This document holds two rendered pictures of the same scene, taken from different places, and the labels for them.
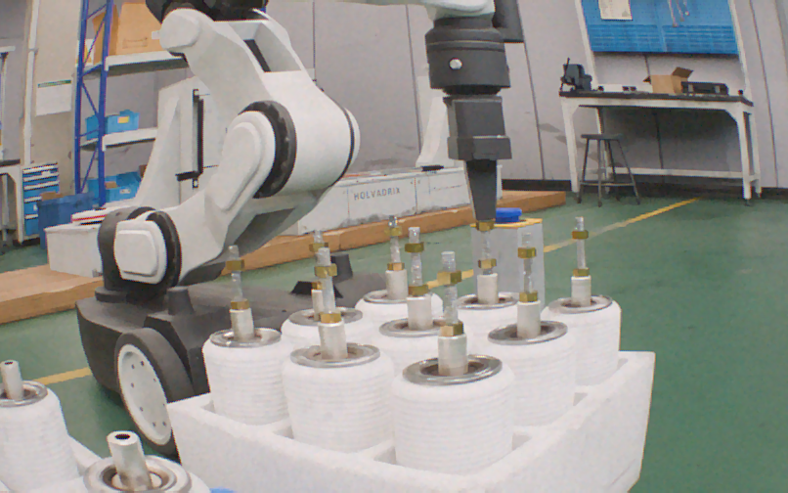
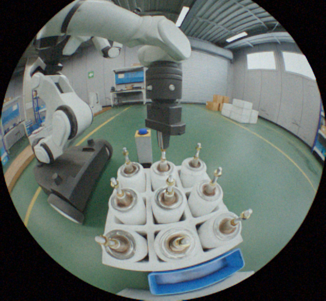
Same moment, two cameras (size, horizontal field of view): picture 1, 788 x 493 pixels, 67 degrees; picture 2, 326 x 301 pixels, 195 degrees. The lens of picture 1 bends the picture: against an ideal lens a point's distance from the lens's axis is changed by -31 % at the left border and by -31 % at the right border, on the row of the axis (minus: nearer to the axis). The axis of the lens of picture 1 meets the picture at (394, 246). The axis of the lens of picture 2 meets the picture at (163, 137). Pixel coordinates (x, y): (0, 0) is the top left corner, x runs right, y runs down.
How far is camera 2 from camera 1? 70 cm
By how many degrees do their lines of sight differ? 47
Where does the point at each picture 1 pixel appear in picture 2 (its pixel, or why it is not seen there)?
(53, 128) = (29, 111)
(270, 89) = (63, 100)
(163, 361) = (65, 209)
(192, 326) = (64, 188)
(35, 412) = not seen: outside the picture
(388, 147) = not seen: hidden behind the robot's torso
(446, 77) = (165, 94)
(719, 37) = (140, 78)
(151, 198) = (47, 123)
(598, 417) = not seen: hidden behind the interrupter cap
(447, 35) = (170, 70)
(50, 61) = (27, 97)
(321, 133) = (83, 114)
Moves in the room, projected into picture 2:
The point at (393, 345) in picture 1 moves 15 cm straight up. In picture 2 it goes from (173, 214) to (182, 175)
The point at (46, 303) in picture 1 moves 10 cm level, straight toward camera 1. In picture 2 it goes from (30, 158) to (30, 160)
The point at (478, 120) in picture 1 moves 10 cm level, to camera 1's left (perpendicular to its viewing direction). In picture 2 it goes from (176, 116) to (138, 126)
